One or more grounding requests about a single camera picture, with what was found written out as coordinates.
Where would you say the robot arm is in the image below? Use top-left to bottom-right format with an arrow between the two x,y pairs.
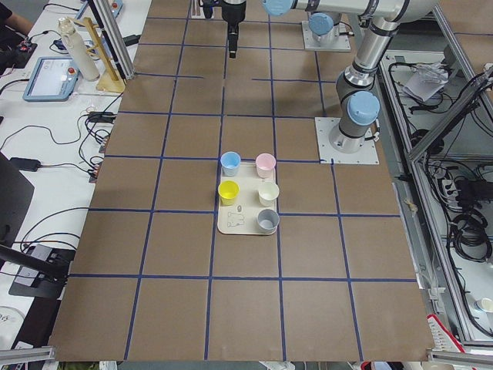
262,1 -> 437,153
308,12 -> 354,45

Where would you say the white power strip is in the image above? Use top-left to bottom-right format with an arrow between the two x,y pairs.
438,178 -> 458,200

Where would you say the cream white plastic cup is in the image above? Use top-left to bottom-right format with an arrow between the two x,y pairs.
257,182 -> 280,207

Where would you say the wooden stand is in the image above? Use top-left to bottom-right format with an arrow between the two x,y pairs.
72,17 -> 125,93

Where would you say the grey plastic cup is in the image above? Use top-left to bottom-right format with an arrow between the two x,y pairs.
257,209 -> 280,234

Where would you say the crumpled white paper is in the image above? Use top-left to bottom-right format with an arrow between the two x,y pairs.
402,62 -> 448,103

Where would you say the aluminium frame post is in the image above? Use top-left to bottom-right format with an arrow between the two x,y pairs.
88,0 -> 135,80

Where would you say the yellow plastic cup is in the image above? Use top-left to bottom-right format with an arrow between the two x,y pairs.
218,180 -> 240,206

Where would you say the cream serving tray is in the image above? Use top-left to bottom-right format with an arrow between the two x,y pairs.
217,162 -> 277,235

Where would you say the black power adapter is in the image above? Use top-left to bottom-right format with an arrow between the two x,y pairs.
9,157 -> 42,172

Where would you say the blue plastic cup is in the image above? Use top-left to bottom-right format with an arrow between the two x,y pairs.
220,151 -> 241,177

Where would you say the blue teach pendant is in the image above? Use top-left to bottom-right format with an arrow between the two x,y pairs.
22,57 -> 79,102

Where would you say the pink plastic cup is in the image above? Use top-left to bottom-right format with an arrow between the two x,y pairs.
255,153 -> 277,178

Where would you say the black usb hub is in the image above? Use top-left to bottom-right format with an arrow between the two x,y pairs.
88,111 -> 116,124

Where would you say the white water bottle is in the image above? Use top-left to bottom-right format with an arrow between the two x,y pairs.
58,17 -> 99,81

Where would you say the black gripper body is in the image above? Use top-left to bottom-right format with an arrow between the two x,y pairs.
220,0 -> 246,24

